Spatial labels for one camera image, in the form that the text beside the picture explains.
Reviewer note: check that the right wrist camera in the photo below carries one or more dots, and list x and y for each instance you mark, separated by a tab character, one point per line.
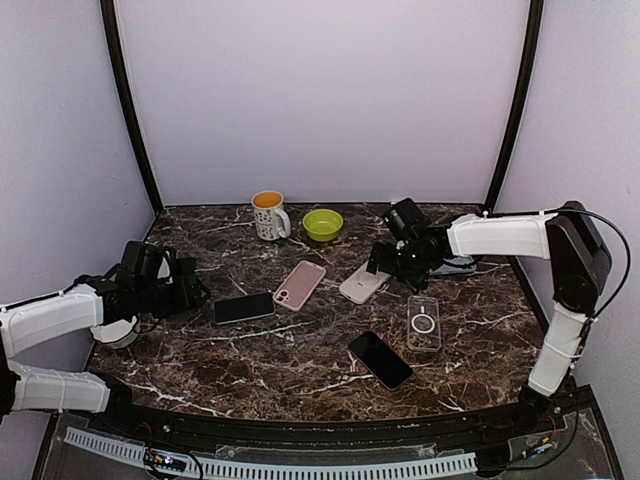
405	220

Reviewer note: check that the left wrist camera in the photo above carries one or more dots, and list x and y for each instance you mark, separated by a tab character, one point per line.
143	264

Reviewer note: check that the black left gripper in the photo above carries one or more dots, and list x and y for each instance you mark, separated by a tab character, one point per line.
194	300

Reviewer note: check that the light blue phone case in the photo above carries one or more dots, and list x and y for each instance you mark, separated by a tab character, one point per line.
454	267

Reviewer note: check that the pink smartphone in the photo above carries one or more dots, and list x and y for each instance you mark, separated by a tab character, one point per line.
243	308

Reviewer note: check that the black front table rail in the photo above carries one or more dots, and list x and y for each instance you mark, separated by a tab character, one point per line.
306	405

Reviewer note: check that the pink phone case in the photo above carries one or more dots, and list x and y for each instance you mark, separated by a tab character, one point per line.
299	285

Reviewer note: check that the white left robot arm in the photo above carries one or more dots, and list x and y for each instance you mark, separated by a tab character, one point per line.
90	301

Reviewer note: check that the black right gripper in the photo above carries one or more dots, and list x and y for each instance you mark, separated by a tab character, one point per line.
418	281

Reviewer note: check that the beige phone case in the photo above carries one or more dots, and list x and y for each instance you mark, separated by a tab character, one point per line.
361	285

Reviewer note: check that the black left frame post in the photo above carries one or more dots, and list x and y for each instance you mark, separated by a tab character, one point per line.
119	70

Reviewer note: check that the light blue slotted cable duct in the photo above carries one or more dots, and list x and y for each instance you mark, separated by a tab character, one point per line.
268	467

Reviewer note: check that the small circuit board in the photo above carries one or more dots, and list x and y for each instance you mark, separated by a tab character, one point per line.
160	461

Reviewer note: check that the black right frame post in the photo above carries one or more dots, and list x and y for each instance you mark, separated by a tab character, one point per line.
521	88

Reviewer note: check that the clear purple phone case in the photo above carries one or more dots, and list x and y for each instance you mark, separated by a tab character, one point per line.
423	324

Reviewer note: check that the white floral mug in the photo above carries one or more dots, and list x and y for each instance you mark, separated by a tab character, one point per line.
271	220

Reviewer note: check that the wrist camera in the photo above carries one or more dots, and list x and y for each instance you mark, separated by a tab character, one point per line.
405	220
143	264

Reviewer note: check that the white scalloped dish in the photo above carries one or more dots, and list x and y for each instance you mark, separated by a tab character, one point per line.
116	335

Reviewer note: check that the lime green bowl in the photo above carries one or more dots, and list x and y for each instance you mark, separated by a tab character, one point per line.
323	225

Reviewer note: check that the black frame post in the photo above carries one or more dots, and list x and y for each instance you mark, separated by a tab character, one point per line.
521	88
119	70

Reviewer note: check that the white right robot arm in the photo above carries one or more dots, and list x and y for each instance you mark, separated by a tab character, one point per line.
589	257

